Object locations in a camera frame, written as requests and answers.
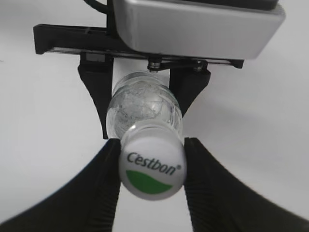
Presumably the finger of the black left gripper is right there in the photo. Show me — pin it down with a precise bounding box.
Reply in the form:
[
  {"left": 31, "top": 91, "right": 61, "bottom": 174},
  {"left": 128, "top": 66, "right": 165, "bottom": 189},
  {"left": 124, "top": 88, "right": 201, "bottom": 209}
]
[{"left": 169, "top": 65, "right": 211, "bottom": 116}]

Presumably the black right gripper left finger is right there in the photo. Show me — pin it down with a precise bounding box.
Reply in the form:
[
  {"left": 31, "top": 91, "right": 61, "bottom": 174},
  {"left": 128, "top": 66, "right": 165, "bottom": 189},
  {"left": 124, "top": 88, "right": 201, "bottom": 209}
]
[{"left": 0, "top": 139, "right": 121, "bottom": 232}]

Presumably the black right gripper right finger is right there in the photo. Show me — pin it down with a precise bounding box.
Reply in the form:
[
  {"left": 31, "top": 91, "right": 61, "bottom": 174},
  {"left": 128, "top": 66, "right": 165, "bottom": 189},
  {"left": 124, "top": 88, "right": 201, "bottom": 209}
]
[{"left": 184, "top": 138, "right": 309, "bottom": 232}]

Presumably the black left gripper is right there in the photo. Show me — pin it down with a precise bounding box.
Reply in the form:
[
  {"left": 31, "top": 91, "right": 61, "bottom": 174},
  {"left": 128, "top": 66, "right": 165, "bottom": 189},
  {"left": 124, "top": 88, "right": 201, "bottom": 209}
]
[{"left": 33, "top": 24, "right": 244, "bottom": 139}]

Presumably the clear Cestbon water bottle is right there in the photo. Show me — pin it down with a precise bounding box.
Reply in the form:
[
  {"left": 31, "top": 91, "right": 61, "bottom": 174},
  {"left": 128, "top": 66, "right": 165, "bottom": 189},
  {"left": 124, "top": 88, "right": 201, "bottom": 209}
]
[{"left": 106, "top": 72, "right": 183, "bottom": 139}]

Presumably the white green Cestbon cap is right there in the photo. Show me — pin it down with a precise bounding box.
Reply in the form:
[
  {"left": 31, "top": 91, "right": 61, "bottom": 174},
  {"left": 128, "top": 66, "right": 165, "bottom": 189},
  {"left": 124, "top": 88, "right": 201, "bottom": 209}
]
[{"left": 119, "top": 125, "right": 187, "bottom": 201}]

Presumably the black camera cable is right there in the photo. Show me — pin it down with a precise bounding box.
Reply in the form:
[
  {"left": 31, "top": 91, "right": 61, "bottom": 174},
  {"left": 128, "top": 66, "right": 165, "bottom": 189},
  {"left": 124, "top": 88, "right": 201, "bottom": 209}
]
[{"left": 83, "top": 0, "right": 114, "bottom": 13}]

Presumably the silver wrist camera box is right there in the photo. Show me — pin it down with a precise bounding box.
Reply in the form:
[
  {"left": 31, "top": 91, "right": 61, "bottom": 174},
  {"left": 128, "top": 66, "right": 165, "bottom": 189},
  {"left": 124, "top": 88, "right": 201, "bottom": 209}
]
[{"left": 113, "top": 0, "right": 286, "bottom": 59}]

